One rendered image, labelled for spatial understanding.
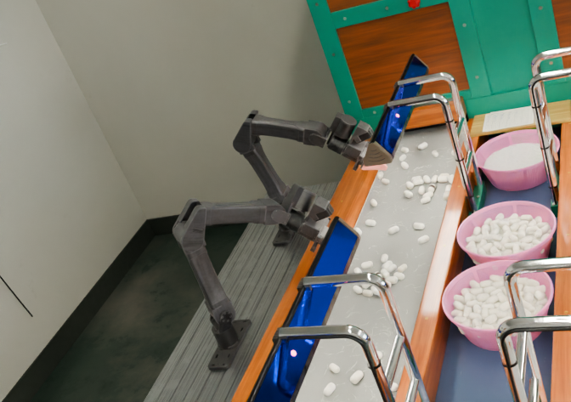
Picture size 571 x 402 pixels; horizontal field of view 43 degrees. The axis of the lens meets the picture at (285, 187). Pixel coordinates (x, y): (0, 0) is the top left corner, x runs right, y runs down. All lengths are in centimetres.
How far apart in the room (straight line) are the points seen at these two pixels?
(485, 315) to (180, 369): 89
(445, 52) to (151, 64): 183
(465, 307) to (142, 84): 260
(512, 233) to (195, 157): 240
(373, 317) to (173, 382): 62
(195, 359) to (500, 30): 148
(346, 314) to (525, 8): 121
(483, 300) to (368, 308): 30
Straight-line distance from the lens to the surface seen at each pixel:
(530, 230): 209
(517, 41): 262
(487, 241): 210
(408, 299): 195
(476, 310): 185
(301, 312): 142
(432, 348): 176
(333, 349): 188
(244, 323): 221
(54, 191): 396
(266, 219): 201
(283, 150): 389
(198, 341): 225
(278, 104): 377
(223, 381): 206
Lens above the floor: 191
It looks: 25 degrees down
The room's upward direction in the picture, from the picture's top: 22 degrees counter-clockwise
